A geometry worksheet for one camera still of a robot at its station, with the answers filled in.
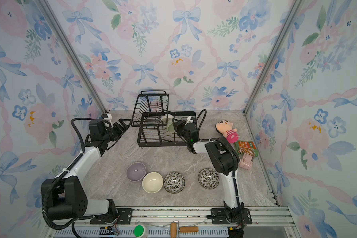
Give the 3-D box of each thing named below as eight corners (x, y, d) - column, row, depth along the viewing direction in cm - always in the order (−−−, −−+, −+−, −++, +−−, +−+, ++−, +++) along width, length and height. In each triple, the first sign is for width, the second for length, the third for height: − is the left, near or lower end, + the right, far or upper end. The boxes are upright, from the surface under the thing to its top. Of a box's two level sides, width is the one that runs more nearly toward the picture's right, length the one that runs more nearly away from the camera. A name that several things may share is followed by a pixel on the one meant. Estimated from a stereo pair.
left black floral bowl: (161, 186, 85) (160, 183, 82) (172, 171, 91) (171, 168, 87) (177, 198, 82) (177, 195, 78) (187, 182, 87) (187, 179, 83)
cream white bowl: (142, 195, 82) (140, 192, 78) (145, 175, 89) (143, 171, 85) (162, 195, 82) (161, 192, 78) (163, 175, 89) (163, 171, 85)
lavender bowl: (127, 184, 86) (124, 180, 81) (131, 166, 93) (128, 161, 88) (145, 184, 86) (143, 180, 81) (148, 166, 93) (146, 161, 88)
